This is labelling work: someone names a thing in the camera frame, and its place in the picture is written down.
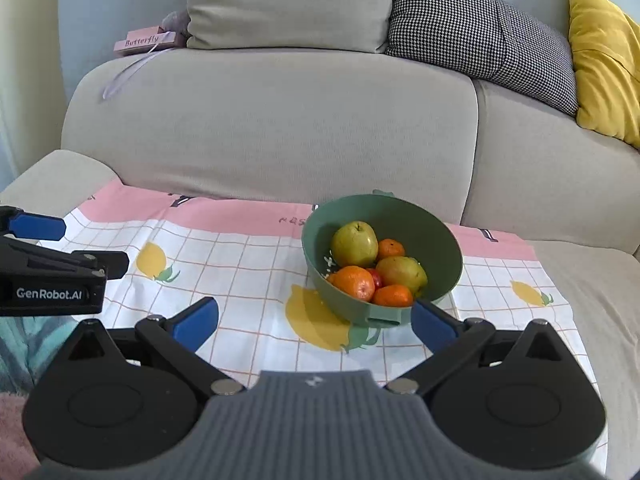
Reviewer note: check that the yellow-green pear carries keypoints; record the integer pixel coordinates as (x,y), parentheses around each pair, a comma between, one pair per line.
(402,271)

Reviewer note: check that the beige sofa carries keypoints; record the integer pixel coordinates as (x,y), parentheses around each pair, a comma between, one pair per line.
(280,125)

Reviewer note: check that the pink fluffy cloth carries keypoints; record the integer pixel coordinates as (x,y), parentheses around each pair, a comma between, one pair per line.
(15,435)

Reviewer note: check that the large orange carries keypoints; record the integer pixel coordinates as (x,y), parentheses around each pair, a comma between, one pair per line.
(355,281)

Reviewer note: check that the grey plush toy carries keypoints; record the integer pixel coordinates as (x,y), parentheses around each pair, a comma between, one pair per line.
(175,22)

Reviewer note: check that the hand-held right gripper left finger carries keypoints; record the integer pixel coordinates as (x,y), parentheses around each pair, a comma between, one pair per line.
(195,322)

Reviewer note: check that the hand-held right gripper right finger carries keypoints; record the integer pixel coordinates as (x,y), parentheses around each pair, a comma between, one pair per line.
(432,325)

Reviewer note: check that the beige cushion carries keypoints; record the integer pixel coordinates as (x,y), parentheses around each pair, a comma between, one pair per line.
(285,5)

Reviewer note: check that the small red tomato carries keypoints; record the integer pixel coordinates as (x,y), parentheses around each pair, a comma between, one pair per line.
(376,277)

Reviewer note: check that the pink gift box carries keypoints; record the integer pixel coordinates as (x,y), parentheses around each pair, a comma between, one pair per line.
(142,43)

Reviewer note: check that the houndstooth cushion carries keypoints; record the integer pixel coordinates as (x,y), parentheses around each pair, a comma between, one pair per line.
(475,35)

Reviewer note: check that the yellow cushion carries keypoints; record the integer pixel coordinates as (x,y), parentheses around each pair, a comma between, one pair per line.
(610,70)

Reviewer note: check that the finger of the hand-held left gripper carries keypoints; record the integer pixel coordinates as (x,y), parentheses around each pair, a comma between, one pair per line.
(75,261)
(40,227)

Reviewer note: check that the teal striped clothing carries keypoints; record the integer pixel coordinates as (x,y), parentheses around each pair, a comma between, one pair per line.
(30,355)

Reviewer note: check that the lilac ribbon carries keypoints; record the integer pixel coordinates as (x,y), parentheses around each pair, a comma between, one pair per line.
(121,76)

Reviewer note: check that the green apple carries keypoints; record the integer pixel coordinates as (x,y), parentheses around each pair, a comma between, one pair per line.
(354,242)

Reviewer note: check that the pink checked lemon-print cloth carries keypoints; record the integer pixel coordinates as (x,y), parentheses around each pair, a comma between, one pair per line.
(240,270)

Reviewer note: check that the small orange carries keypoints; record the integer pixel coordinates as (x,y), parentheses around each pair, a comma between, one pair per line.
(391,249)

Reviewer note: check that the green colander bowl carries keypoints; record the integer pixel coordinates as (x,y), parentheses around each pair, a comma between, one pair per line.
(425,230)

